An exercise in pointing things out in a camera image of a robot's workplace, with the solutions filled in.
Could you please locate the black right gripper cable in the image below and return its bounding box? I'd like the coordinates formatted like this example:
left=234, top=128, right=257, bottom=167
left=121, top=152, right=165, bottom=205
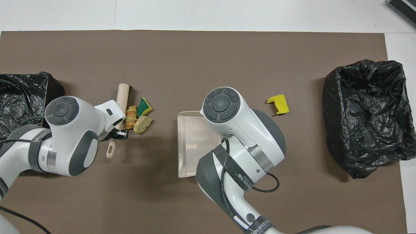
left=252, top=172, right=280, bottom=193

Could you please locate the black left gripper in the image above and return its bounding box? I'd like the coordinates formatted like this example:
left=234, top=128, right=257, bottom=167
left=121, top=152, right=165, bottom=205
left=109, top=129, right=129, bottom=141

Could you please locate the boxy black bag bin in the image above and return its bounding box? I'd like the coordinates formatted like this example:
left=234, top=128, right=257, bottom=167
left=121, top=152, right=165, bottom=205
left=0, top=71, right=65, bottom=141

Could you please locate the beige plastic dustpan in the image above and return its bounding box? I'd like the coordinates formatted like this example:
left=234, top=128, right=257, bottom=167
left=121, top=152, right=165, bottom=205
left=177, top=111, right=225, bottom=178

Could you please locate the crumpled black bag bin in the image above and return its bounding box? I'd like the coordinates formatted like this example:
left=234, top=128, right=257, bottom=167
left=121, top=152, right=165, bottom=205
left=322, top=59, right=416, bottom=179

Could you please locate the green yellow sponge chunk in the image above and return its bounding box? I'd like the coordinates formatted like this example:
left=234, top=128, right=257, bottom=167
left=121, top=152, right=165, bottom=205
left=136, top=97, right=153, bottom=117

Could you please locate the brown table mat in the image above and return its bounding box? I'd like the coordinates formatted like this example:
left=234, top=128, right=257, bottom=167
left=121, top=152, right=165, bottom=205
left=0, top=30, right=408, bottom=234

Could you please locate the beige hand brush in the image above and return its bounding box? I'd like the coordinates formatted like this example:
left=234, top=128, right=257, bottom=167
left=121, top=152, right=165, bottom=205
left=106, top=84, right=130, bottom=159

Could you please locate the yellow notched sponge piece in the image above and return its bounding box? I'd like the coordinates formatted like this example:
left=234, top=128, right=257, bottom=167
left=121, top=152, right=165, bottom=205
left=266, top=94, right=290, bottom=115

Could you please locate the dark ribbed device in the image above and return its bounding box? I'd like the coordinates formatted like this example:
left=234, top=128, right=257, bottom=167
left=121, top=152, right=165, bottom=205
left=387, top=0, right=416, bottom=28

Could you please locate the orange striped croissant piece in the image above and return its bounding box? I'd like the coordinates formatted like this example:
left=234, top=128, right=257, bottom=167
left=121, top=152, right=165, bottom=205
left=125, top=105, right=138, bottom=130

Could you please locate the pale bread chunk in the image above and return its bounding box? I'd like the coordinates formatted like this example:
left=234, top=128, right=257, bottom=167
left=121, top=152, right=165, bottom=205
left=133, top=116, right=154, bottom=134

